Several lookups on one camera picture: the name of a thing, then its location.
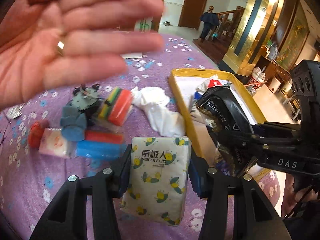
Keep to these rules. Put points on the broom and dustpan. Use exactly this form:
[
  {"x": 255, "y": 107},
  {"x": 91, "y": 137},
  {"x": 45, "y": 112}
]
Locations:
[{"x": 256, "y": 80}]

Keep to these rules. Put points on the colourful sponge pack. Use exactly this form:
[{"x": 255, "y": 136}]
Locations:
[{"x": 114, "y": 110}]

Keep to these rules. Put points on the blue cloth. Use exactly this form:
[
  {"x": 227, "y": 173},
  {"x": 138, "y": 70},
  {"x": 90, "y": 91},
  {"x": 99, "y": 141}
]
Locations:
[{"x": 73, "y": 124}]

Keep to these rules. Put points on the red blue sponge bag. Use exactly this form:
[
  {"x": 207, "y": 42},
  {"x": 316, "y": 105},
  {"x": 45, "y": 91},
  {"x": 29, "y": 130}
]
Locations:
[{"x": 101, "y": 145}]

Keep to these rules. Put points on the yellow taped white box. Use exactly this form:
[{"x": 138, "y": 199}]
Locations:
[{"x": 184, "y": 81}]

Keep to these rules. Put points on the red plastic bag ball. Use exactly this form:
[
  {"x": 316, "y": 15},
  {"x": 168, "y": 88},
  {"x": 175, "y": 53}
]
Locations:
[{"x": 36, "y": 132}]

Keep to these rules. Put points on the open left hand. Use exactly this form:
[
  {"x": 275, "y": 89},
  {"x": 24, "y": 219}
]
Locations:
[{"x": 47, "y": 44}]

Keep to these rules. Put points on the right hand on handle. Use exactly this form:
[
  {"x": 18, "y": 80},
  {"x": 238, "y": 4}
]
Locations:
[{"x": 291, "y": 198}]

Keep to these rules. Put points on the pink tissue pack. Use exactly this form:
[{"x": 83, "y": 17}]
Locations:
[{"x": 53, "y": 143}]

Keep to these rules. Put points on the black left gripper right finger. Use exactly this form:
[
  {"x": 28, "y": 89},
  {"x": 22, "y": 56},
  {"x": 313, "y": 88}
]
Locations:
[{"x": 254, "y": 217}]

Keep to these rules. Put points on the white plastic bag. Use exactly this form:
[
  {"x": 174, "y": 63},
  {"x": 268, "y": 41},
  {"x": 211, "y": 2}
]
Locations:
[{"x": 153, "y": 102}]

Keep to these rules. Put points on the blue floral tissue pack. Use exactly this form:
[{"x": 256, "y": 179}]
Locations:
[{"x": 196, "y": 97}]

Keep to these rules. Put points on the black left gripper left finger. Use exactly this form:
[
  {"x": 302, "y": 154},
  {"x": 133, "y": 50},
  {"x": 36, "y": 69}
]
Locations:
[{"x": 65, "y": 216}]

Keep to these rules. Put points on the white bee-print tissue pack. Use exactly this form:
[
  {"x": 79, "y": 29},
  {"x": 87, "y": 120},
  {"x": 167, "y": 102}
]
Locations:
[{"x": 158, "y": 179}]

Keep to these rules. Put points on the red label wet wipes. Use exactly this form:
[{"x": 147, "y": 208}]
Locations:
[{"x": 212, "y": 81}]

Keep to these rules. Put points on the black plastic package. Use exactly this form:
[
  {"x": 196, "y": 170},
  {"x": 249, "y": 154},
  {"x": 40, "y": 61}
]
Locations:
[{"x": 227, "y": 126}]

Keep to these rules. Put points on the person in dark coat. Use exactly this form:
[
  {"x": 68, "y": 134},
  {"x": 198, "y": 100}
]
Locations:
[{"x": 210, "y": 22}]

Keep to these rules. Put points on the white paper notepad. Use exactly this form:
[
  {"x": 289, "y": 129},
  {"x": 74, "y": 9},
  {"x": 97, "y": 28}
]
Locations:
[{"x": 132, "y": 56}]

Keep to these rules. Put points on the purple floral tablecloth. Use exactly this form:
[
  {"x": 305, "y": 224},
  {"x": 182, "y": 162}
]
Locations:
[{"x": 30, "y": 180}]

